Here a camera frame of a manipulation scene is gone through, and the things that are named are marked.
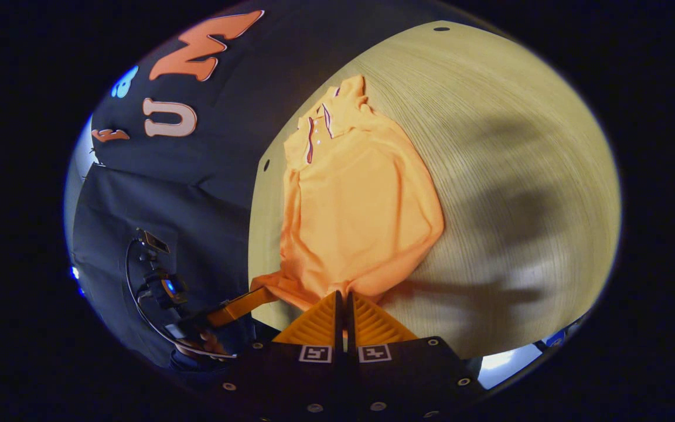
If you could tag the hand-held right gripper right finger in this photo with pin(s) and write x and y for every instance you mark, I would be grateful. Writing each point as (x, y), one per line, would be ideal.
(408, 381)

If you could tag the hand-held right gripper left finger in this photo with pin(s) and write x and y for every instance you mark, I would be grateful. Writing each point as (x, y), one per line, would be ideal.
(290, 381)

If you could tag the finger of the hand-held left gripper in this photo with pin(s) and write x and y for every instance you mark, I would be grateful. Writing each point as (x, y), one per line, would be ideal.
(241, 308)

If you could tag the orange T-shirt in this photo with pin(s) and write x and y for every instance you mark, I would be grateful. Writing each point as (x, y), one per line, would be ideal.
(355, 211)

